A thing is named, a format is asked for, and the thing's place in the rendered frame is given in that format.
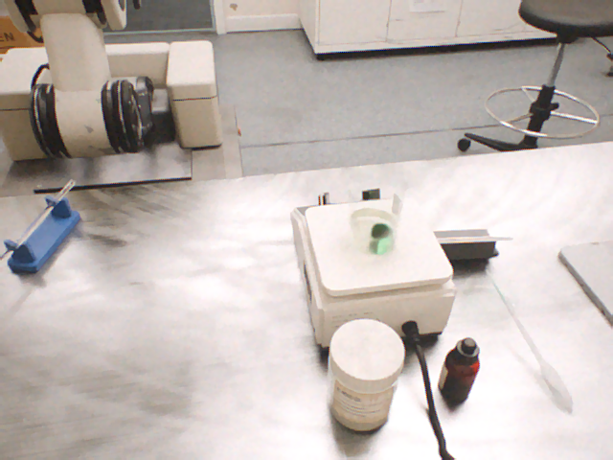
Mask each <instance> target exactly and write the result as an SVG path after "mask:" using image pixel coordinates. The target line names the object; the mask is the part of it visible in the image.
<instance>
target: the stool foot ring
mask: <svg viewBox="0 0 613 460"><path fill-rule="evenodd" d="M539 89H540V87H534V86H510V87H506V88H503V89H499V90H496V91H493V92H491V93H490V94H488V95H487V98H486V99H485V100H484V109H485V111H486V112H487V114H488V115H489V116H490V117H491V119H492V120H493V121H494V122H497V123H498V124H500V125H501V126H503V127H507V128H510V129H512V130H515V132H518V133H521V134H525V135H529V136H533V137H539V138H545V139H559V140H564V139H577V138H581V136H585V135H588V134H590V133H593V132H595V131H596V130H597V129H598V127H599V126H600V125H601V116H600V114H599V112H597V111H596V110H595V109H594V108H593V106H592V105H591V104H589V103H586V102H585V101H583V100H581V99H578V98H576V97H574V96H571V94H567V93H565V92H561V91H557V90H555V95H558V96H560V97H564V98H567V99H569V100H573V101H575V102H577V103H579V104H582V105H584V107H585V108H586V109H588V110H590V111H591V112H592V113H593V114H594V116H595V120H596V121H593V120H588V119H583V118H579V117H575V116H570V114H565V113H560V112H556V111H552V110H556V109H558V108H559V104H558V102H554V103H551V104H550V106H549V107H547V108H543V107H539V106H537V105H536V104H535V103H536V101H535V99H533V97H532V96H531V95H530V94H529V93H528V91H534V90H536V92H539ZM508 91H522V92H523V94H525V95H526V96H527V98H528V99H529V100H530V103H531V106H530V109H529V113H527V114H523V115H521V116H518V117H514V118H511V119H509V120H508V121H505V122H503V121H502V120H500V118H498V117H497V116H495V115H494V114H493V113H492V112H491V111H490V110H489V108H488V101H489V100H490V99H491V98H492V96H493V95H496V94H499V93H502V92H508ZM550 116H553V117H558V118H562V119H568V120H574V121H578V122H584V123H588V124H593V125H594V126H593V128H592V129H589V130H587V131H585V132H581V133H575V134H558V135H549V133H546V134H541V132H535V131H530V130H527V129H523V128H520V127H516V126H512V125H510V123H514V122H518V120H521V119H524V118H528V117H530V118H531V119H533V120H537V121H547V120H549V119H550Z"/></svg>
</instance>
